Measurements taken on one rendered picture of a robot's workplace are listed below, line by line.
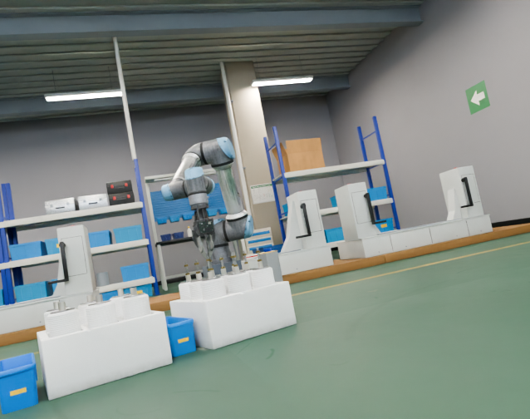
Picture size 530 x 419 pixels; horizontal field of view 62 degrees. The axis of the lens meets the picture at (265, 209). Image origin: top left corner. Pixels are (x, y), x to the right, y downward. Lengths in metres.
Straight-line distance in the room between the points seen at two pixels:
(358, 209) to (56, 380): 3.30
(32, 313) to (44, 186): 6.82
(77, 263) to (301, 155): 4.29
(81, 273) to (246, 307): 2.24
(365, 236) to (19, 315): 2.99
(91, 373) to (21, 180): 9.12
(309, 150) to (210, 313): 5.67
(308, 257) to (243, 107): 5.11
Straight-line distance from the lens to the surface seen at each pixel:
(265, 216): 8.21
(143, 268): 6.38
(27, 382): 1.57
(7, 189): 7.24
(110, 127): 10.61
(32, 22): 7.07
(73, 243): 3.83
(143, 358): 1.61
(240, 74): 8.88
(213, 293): 1.74
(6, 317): 3.85
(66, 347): 1.57
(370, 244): 4.26
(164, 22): 7.05
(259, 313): 1.80
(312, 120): 11.54
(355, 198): 4.32
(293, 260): 3.94
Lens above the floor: 0.32
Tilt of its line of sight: 5 degrees up
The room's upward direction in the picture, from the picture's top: 11 degrees counter-clockwise
